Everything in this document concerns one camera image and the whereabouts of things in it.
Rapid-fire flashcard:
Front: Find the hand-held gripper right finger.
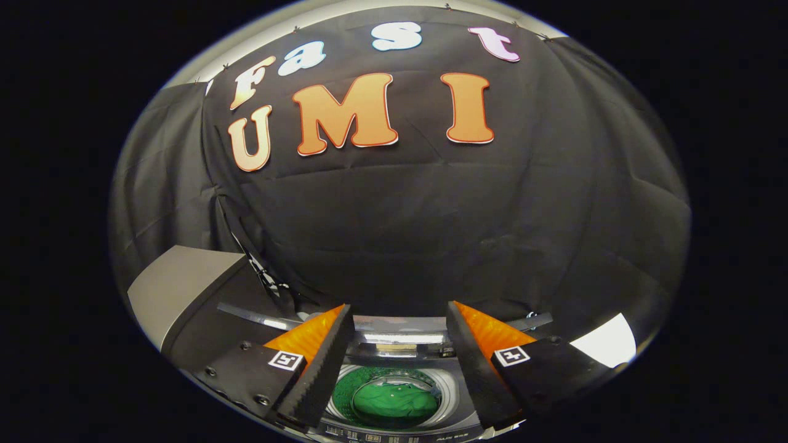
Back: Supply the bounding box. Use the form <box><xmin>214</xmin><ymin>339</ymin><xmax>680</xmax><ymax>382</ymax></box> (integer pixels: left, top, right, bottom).
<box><xmin>446</xmin><ymin>300</ymin><xmax>629</xmax><ymax>431</ymax></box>

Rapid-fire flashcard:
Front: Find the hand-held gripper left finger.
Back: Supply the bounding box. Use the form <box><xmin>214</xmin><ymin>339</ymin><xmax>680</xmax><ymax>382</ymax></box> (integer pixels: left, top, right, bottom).
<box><xmin>192</xmin><ymin>303</ymin><xmax>356</xmax><ymax>431</ymax></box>

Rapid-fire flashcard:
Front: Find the grey washing machine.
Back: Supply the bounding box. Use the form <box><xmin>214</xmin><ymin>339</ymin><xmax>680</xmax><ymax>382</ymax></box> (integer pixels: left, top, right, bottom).
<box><xmin>217</xmin><ymin>301</ymin><xmax>553</xmax><ymax>443</ymax></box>

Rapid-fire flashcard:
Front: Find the green polo shirt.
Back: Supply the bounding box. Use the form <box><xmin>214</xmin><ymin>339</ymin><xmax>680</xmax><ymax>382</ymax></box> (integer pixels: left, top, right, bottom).
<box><xmin>332</xmin><ymin>367</ymin><xmax>441</xmax><ymax>429</ymax></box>

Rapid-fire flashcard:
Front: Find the white table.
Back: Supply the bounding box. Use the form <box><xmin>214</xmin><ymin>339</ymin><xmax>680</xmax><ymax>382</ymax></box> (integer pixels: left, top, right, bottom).
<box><xmin>569</xmin><ymin>313</ymin><xmax>637</xmax><ymax>369</ymax></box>

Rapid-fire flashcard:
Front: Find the black backdrop cloth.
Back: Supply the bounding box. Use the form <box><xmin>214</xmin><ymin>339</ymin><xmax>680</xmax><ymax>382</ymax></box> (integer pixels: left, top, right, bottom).
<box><xmin>110</xmin><ymin>6</ymin><xmax>691</xmax><ymax>345</ymax></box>

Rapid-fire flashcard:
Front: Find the grey box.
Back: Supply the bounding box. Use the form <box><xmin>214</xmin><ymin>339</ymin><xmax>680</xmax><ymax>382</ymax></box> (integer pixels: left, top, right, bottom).
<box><xmin>127</xmin><ymin>245</ymin><xmax>296</xmax><ymax>370</ymax></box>

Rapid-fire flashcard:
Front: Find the black cable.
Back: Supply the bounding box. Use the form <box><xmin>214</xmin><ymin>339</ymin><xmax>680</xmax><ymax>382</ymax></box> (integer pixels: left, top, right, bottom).
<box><xmin>219</xmin><ymin>197</ymin><xmax>291</xmax><ymax>303</ymax></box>

